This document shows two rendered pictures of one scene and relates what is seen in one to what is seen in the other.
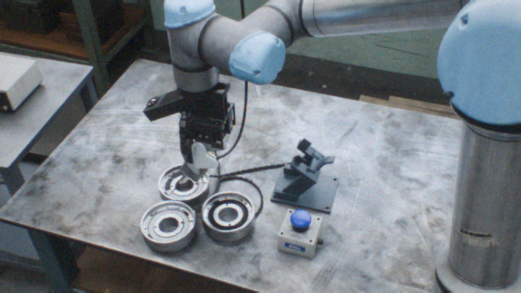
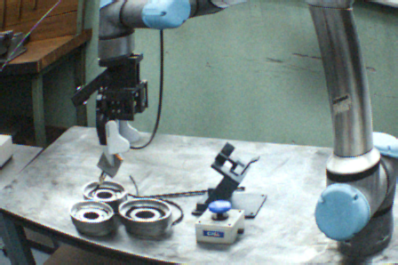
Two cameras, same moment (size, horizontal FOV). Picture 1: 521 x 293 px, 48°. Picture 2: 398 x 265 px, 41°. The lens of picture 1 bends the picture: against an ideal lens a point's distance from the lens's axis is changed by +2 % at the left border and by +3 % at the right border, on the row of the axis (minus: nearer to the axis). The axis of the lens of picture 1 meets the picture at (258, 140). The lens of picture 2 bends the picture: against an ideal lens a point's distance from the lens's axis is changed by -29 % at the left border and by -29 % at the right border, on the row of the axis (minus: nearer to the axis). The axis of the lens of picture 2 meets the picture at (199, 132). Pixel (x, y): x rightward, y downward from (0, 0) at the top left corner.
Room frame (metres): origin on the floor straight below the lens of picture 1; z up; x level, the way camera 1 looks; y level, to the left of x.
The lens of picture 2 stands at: (-0.42, -0.07, 1.43)
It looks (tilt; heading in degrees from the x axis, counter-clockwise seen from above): 21 degrees down; 1
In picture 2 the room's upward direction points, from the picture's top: 3 degrees counter-clockwise
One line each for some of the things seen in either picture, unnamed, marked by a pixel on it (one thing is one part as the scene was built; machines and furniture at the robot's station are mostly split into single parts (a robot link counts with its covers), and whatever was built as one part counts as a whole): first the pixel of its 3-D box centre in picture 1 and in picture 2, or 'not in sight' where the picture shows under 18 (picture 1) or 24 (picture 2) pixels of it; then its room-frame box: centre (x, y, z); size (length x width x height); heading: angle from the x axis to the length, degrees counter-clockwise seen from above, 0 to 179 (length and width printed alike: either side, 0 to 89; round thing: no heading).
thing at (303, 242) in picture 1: (302, 233); (223, 226); (0.69, -0.08, 0.82); 0.08 x 0.07 x 0.05; 69
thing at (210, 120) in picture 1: (205, 109); (119, 85); (0.77, 0.09, 1.07); 0.09 x 0.08 x 0.12; 72
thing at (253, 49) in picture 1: (250, 46); (161, 8); (0.72, 0.01, 1.23); 0.11 x 0.11 x 0.08; 52
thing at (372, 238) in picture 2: not in sight; (370, 219); (0.56, -0.39, 0.85); 0.15 x 0.15 x 0.10
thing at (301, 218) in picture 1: (300, 224); (219, 214); (0.69, -0.07, 0.85); 0.04 x 0.04 x 0.05
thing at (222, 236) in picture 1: (228, 217); (145, 218); (0.74, 0.07, 0.82); 0.10 x 0.10 x 0.04
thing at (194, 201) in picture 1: (184, 187); (105, 198); (0.82, 0.16, 0.82); 0.10 x 0.10 x 0.04
